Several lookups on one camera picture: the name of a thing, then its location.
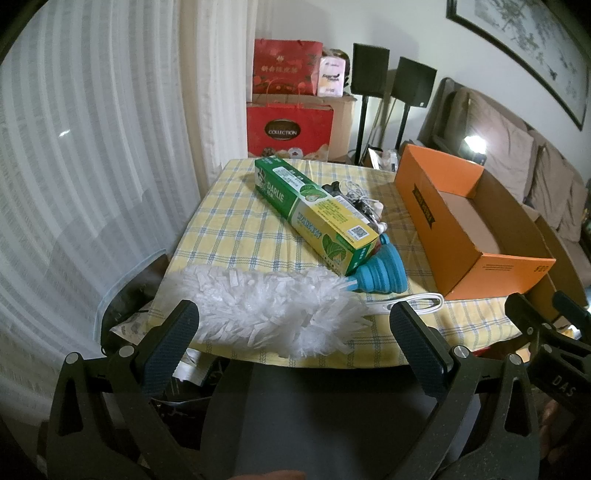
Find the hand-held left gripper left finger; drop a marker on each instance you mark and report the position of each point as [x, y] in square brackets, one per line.
[173, 341]

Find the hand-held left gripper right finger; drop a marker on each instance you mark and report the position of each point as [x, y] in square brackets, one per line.
[411, 341]

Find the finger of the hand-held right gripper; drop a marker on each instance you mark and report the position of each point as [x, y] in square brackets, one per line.
[524, 311]
[570, 304]

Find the blue collapsible funnel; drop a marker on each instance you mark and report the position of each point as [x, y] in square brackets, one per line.
[378, 272]

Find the white fluffy duster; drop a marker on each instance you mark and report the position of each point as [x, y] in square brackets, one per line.
[258, 304]

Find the orange cardboard box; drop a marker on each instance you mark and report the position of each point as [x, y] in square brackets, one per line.
[443, 230]

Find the white earphones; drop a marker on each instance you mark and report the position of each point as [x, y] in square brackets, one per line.
[377, 207]

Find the green toothpaste box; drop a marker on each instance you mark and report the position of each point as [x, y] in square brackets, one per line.
[295, 198]

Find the white printed plastic bag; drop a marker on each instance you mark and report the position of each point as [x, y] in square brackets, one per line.
[129, 327]

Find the large open brown carton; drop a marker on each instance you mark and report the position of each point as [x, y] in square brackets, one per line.
[561, 258]

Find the small brown sofa cushion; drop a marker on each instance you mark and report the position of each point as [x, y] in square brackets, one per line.
[577, 207]

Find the yellow checkered tablecloth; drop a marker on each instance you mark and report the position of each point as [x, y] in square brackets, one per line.
[231, 221]

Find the large brown sofa cushion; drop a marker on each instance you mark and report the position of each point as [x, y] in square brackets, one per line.
[498, 143]

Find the black portable lamp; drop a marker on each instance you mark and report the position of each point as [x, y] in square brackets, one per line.
[475, 147]

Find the small cluttered cardboard box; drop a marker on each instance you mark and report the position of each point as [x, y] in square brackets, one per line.
[378, 159]

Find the wooden sofa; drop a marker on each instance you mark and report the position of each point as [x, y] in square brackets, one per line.
[438, 115]

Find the black speaker stand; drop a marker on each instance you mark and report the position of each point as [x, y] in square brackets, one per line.
[403, 124]
[362, 129]

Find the white sheer curtain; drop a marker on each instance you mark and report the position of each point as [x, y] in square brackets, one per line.
[92, 138]

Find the brown cardboard box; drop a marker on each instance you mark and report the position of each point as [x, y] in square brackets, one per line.
[344, 124]

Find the red gift bag oval label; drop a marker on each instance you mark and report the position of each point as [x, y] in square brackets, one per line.
[286, 134]

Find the black speaker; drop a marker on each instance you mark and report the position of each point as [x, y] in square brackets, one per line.
[369, 69]
[415, 83]

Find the cream curtain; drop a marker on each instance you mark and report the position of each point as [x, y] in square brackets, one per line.
[217, 83]

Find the pink tissue pack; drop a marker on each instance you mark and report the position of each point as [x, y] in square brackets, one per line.
[331, 76]

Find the framed ink painting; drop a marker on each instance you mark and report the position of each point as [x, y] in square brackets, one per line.
[531, 27]

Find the red gift bag gold print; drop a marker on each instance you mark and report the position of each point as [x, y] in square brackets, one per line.
[286, 69]

